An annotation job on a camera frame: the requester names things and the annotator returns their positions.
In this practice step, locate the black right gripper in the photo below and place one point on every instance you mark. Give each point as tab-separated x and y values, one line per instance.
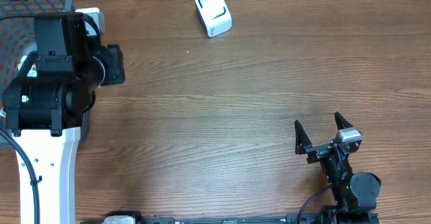
304	144

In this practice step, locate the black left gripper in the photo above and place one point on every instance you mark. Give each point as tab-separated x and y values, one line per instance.
112	57

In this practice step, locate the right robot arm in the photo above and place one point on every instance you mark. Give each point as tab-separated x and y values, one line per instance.
354	194

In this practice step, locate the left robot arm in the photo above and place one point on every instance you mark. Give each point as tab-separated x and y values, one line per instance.
47	106

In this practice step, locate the white barcode scanner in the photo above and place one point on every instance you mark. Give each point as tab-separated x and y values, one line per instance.
214	15

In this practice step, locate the grey plastic basket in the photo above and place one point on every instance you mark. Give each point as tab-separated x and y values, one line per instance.
17	32

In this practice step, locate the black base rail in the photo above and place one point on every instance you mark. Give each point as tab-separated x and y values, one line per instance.
136	217

